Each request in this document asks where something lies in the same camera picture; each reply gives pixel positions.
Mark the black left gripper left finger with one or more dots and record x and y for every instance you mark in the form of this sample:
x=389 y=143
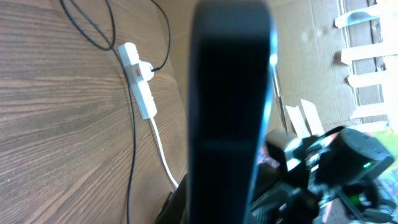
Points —
x=172 y=211

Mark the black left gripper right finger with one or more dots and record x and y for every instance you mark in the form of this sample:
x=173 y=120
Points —
x=229 y=52

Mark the blue smartphone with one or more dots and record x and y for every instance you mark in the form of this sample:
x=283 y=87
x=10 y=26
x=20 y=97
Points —
x=269 y=93

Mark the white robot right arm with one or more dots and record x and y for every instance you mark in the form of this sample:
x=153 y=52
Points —
x=300 y=177

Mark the white charger adapter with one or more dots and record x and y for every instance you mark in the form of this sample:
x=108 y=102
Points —
x=142 y=71

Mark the white power strip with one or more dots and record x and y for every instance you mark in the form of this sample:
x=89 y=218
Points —
x=141 y=91

